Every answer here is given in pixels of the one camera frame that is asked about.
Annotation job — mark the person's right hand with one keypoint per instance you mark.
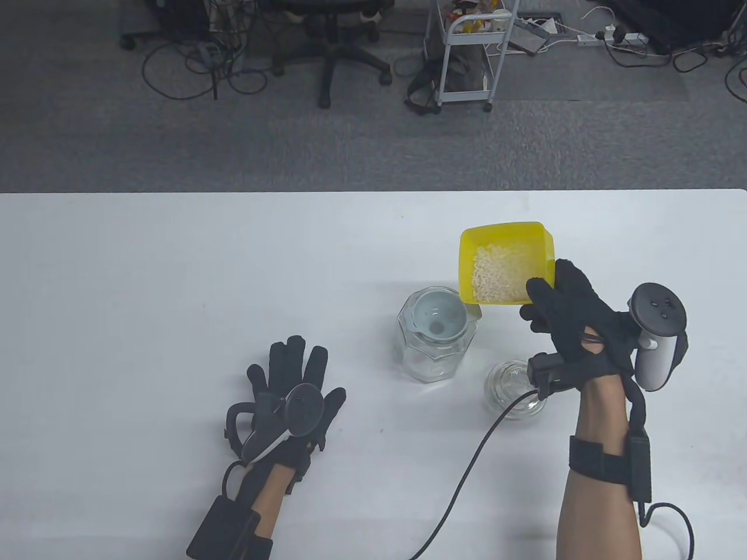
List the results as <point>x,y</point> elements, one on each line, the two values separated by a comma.
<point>572,315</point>

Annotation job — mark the person's left hand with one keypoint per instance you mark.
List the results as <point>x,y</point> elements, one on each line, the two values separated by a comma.
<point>292,361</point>

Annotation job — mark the white rice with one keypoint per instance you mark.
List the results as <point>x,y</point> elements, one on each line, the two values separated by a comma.
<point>496,274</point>

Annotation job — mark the clear glass jar lid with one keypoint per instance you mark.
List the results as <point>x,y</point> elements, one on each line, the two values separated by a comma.
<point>508,385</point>

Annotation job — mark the yellow plastic box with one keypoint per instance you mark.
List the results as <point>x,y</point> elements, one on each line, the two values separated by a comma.
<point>496,236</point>

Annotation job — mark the pale blue funnel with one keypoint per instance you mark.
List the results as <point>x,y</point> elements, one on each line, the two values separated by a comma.
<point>435,309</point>

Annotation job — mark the clear glass jar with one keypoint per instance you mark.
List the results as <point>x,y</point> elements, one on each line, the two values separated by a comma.
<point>435,361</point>

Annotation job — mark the person's left forearm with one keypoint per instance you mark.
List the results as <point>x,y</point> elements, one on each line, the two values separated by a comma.
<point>271,501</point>

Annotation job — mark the person's right forearm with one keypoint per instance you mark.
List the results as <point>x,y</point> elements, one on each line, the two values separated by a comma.
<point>595,525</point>

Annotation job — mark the black white hand controller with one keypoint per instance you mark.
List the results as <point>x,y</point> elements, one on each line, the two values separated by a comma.
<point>656,309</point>
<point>303,411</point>

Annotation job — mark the black wrist box white label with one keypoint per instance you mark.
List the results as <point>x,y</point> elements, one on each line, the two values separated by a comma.
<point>601,464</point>

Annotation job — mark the plain black wrist box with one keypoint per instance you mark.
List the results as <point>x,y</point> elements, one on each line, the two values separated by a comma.
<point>224,528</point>

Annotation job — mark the black bag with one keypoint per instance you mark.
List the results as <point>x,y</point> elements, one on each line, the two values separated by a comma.
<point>426,81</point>

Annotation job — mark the white power strip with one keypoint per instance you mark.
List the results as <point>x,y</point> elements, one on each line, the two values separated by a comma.
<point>627,38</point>

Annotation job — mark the black office chair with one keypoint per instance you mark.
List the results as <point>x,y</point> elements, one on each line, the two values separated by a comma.
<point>330,58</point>

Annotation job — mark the white metal cart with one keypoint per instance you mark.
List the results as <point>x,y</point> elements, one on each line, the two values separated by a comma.
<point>467,23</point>

